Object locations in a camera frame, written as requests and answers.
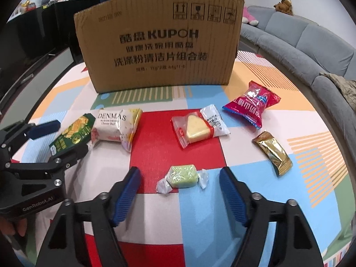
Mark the magenta snack packet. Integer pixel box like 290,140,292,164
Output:
222,81,281,130

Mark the clear-wrapped yellow wedge cake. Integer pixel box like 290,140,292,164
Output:
170,104,231,149

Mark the dark green snack packet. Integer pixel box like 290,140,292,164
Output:
49,113,96,156

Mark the grey television cabinet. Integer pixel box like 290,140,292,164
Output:
0,47,75,106

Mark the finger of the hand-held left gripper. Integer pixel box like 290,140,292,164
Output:
6,144,90,176
0,120,61,156

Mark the black upright piano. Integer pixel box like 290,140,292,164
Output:
54,0,101,62

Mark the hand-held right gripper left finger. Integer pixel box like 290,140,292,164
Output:
36,166,142,267

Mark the brown cardboard box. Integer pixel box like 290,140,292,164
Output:
74,0,245,93

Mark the black flat television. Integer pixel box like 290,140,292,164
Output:
3,6,56,67

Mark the brown plush toy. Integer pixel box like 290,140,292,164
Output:
274,0,294,16

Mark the slim gold snack packet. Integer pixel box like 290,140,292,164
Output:
252,131,293,178

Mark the grey corner sofa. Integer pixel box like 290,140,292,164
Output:
236,6,356,156

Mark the clear-wrapped green candy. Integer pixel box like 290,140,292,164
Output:
156,165,209,194

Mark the pink plush toy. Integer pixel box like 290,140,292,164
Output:
241,7,259,25

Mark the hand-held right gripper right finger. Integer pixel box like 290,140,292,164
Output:
219,166,324,267

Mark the person's left hand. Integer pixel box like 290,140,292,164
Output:
0,217,28,238

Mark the white snack packet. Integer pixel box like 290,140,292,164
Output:
90,107,143,153

